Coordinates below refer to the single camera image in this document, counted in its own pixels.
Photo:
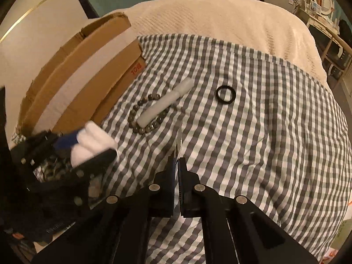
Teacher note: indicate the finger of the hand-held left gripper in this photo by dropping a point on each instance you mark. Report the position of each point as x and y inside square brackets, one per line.
[96, 159]
[66, 140]

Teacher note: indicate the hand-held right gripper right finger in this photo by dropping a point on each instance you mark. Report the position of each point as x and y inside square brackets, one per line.
[182, 172]

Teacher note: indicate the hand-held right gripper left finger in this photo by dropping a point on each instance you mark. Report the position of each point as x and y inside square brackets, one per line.
[172, 170]

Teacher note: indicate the white cloth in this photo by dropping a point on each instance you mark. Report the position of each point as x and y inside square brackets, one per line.
[92, 141]

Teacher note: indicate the cardboard box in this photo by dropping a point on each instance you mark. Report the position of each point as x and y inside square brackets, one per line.
[82, 71]

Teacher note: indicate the white tube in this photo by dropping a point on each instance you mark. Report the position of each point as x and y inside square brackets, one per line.
[165, 103]

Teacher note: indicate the grey checked cloth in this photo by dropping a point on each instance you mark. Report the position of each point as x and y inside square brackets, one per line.
[247, 143]

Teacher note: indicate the cream blanket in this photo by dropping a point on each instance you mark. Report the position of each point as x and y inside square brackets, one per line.
[220, 19]

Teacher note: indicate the white vanity desk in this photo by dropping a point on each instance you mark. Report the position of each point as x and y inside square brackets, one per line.
[327, 33]

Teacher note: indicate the black bag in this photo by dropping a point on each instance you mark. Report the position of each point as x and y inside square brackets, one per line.
[344, 27]

